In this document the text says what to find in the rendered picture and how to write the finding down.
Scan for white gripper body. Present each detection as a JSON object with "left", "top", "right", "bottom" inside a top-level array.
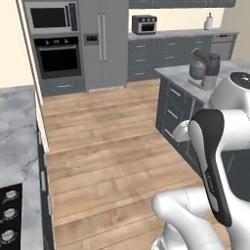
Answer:
[{"left": 172, "top": 119, "right": 193, "bottom": 145}]

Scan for black hob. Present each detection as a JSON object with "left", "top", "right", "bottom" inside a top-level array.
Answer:
[{"left": 0, "top": 183, "right": 24, "bottom": 250}]

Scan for dark grey island cupboards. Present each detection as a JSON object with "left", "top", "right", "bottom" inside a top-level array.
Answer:
[{"left": 154, "top": 77, "right": 206, "bottom": 178}]

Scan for black wall oven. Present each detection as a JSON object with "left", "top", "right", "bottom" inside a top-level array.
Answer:
[{"left": 32, "top": 34, "right": 83, "bottom": 80}]

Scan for silver dishwasher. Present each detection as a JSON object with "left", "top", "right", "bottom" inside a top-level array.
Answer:
[{"left": 210, "top": 32, "right": 238, "bottom": 62}]

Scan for grey drawer under oven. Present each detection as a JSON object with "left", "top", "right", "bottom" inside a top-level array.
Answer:
[{"left": 40, "top": 76, "right": 87, "bottom": 97}]

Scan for dark grey wall cupboards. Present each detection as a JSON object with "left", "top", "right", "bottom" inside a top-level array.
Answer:
[{"left": 128, "top": 0, "right": 237, "bottom": 10}]

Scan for grey toaster oven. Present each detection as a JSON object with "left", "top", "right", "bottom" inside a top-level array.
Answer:
[{"left": 131, "top": 14, "right": 158, "bottom": 35}]

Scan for white paper towel roll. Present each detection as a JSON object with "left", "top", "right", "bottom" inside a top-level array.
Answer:
[{"left": 203, "top": 12, "right": 215, "bottom": 31}]

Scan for silver microwave oven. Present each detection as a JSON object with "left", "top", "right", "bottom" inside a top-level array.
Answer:
[{"left": 24, "top": 1, "right": 80, "bottom": 34}]

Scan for silver drawer handle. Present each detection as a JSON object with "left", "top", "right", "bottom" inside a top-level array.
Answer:
[
  {"left": 163, "top": 128, "right": 175, "bottom": 139},
  {"left": 166, "top": 108, "right": 180, "bottom": 120},
  {"left": 169, "top": 87, "right": 183, "bottom": 99}
]

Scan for silver cupboard handle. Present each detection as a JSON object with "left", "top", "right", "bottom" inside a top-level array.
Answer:
[
  {"left": 47, "top": 194, "right": 54, "bottom": 216},
  {"left": 40, "top": 170, "right": 47, "bottom": 192}
]

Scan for dark grey cupboards under hob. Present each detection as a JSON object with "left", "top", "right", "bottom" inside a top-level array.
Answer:
[{"left": 36, "top": 125, "right": 56, "bottom": 250}]

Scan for dark grey base cupboards run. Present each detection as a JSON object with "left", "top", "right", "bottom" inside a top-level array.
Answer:
[{"left": 127, "top": 30, "right": 215, "bottom": 82}]

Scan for silver two-door fridge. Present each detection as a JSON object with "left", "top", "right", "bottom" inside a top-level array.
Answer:
[{"left": 78, "top": 0, "right": 130, "bottom": 92}]

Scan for dark grey island drawer front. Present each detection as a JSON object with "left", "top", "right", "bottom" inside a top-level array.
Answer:
[
  {"left": 163, "top": 101, "right": 186, "bottom": 129},
  {"left": 165, "top": 82, "right": 188, "bottom": 105}
]

